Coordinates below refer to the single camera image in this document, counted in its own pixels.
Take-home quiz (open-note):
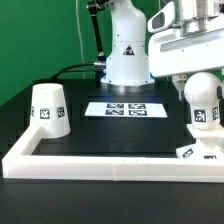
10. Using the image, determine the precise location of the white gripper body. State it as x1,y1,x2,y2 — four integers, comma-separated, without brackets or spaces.
148,1,224,77

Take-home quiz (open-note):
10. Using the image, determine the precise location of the white lamp bulb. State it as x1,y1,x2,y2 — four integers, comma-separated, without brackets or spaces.
184,72,221,130

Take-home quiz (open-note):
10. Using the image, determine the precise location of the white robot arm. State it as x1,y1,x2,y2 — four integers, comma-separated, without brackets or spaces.
101,0,224,91

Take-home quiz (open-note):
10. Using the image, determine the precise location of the white lamp base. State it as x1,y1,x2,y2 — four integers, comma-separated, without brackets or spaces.
176,124,224,160

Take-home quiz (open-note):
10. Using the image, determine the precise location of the white lamp shade cone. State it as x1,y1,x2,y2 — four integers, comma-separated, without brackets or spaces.
30,83,70,139

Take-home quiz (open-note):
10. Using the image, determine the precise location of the white marker tag sheet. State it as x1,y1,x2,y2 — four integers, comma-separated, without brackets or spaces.
85,102,167,118

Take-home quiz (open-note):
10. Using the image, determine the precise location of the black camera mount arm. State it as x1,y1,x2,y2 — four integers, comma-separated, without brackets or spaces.
86,0,110,61

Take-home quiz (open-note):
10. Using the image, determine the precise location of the black cable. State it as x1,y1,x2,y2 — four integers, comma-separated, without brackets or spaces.
49,61,108,81

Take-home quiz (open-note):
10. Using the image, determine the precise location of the white thin cable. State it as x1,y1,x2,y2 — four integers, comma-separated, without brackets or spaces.
75,0,86,80

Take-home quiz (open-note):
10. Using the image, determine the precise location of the white U-shaped frame wall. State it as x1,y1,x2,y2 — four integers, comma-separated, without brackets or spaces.
2,125,224,183

